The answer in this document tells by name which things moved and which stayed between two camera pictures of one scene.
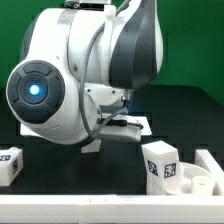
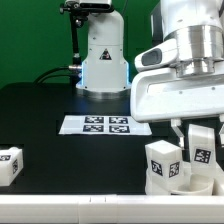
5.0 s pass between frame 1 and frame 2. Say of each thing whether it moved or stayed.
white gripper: moved
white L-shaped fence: stayed
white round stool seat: moved
